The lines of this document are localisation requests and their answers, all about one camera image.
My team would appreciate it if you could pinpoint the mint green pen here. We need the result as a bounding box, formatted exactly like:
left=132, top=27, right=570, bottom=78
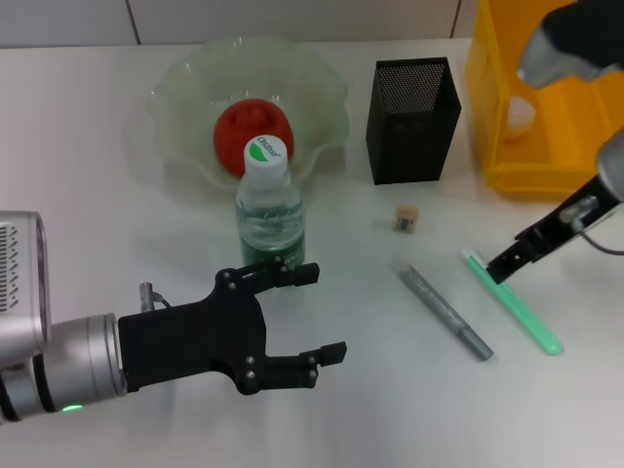
left=461, top=248, right=565, bottom=356

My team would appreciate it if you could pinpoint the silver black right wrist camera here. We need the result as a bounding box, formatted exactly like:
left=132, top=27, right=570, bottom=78
left=516, top=0, right=624, bottom=90

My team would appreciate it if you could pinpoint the red tomato-like fruit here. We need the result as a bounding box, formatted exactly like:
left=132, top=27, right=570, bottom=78
left=213, top=97, right=295, bottom=176

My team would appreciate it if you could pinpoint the small tan eraser block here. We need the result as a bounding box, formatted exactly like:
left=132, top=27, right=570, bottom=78
left=391, top=205, right=420, bottom=234

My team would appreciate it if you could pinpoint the yellow plastic bin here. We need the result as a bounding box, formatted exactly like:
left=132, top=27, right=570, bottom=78
left=465, top=0, right=624, bottom=199

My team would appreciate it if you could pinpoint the grey pen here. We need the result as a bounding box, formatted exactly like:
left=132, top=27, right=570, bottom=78
left=388, top=257, right=493, bottom=363

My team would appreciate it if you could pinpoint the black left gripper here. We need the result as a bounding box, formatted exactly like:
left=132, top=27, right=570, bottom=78
left=117, top=260, right=348, bottom=395

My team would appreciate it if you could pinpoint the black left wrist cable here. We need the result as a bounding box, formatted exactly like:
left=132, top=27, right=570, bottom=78
left=137, top=281, right=173, bottom=313

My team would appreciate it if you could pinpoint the clear green-label water bottle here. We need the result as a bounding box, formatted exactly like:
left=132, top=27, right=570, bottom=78
left=235, top=135, right=307, bottom=274

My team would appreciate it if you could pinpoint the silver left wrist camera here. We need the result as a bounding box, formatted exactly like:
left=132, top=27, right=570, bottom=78
left=0, top=210, right=53, bottom=367

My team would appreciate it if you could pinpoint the green wavy glass fruit plate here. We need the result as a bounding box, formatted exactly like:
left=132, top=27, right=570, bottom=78
left=147, top=38, right=351, bottom=191

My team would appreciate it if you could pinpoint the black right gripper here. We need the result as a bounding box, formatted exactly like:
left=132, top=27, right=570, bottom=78
left=486, top=175, right=624, bottom=286

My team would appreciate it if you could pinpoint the black mesh pen holder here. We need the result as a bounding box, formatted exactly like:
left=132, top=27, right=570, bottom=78
left=365, top=57, right=462, bottom=186

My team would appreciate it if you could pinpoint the white paper ball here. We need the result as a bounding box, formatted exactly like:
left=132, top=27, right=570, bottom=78
left=506, top=96, right=537, bottom=140

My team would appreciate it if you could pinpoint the grey right wrist cable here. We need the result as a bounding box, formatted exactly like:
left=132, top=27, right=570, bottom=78
left=560, top=197, right=624, bottom=255

